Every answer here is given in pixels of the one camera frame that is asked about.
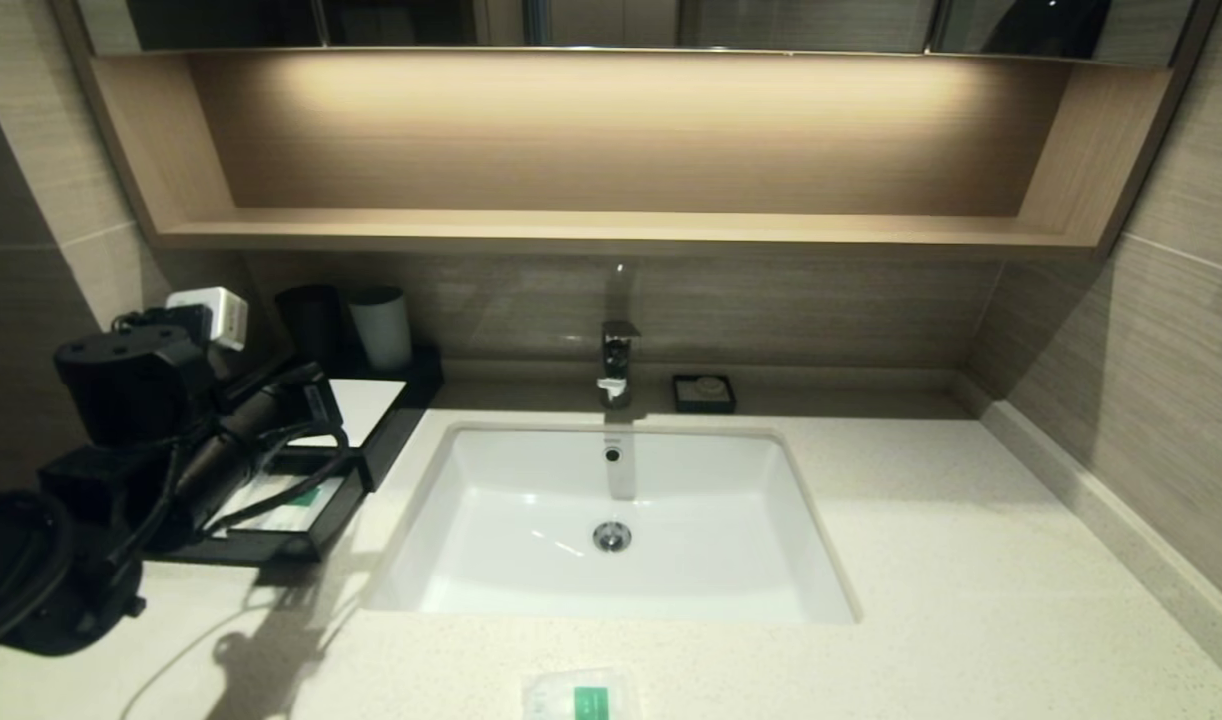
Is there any grey plastic cup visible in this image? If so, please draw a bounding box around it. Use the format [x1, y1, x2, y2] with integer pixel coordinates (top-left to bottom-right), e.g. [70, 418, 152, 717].
[347, 287, 413, 372]

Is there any packet with green square label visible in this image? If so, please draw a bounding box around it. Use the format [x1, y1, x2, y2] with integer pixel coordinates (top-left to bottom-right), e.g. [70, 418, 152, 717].
[524, 668, 644, 720]

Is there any white board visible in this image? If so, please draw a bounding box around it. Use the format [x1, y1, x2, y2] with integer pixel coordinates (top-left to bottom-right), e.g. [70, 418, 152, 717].
[296, 380, 409, 449]

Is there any comb packet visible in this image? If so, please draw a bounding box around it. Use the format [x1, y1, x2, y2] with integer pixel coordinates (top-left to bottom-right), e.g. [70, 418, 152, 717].
[221, 480, 298, 532]

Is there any black cylindrical cup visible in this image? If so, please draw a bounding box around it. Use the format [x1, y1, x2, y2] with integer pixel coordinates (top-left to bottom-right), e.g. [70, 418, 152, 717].
[276, 285, 350, 366]

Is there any vanity kit packet green label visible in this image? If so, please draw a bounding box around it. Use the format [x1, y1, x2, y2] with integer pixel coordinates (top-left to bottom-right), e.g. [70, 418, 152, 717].
[266, 477, 348, 534]

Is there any chrome faucet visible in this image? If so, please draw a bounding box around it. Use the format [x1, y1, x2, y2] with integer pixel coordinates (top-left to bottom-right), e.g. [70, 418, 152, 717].
[598, 321, 643, 411]

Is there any black soap dish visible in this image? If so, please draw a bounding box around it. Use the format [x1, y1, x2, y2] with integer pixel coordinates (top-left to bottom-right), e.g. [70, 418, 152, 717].
[672, 376, 738, 416]

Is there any white sink basin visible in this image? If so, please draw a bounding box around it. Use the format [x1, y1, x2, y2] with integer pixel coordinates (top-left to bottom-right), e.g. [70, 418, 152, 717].
[366, 423, 862, 628]

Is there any mirror cabinet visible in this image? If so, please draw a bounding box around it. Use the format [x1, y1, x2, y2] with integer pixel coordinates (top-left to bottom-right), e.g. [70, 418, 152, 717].
[79, 0, 1197, 69]

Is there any black cable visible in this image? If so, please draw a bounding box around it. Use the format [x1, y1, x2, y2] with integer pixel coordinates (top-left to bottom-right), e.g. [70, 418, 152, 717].
[121, 420, 354, 571]

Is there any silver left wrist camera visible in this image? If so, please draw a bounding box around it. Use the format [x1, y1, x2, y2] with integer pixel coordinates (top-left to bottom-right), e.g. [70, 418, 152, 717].
[166, 287, 250, 352]

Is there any wooden wall shelf niche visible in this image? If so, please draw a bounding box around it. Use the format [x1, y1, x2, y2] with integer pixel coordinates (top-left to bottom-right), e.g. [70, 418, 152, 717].
[56, 48, 1217, 261]

